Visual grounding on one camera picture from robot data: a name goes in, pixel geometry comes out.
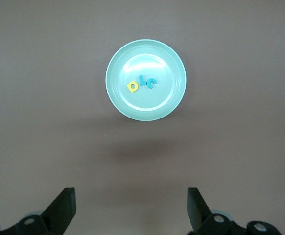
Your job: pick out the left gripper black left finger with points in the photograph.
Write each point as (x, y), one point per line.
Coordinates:
(59, 213)

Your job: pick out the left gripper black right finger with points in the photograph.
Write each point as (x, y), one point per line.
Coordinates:
(201, 220)

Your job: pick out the teal foam letter C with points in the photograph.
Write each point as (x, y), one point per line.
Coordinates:
(150, 85)

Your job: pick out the yellow foam letter D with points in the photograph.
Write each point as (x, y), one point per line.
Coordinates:
(129, 86)

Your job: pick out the teal foam letter L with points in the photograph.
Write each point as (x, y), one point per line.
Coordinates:
(142, 83)

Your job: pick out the brown table cover mat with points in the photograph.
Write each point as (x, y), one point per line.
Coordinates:
(34, 98)

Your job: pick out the light green plate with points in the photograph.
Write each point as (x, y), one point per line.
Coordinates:
(152, 105)

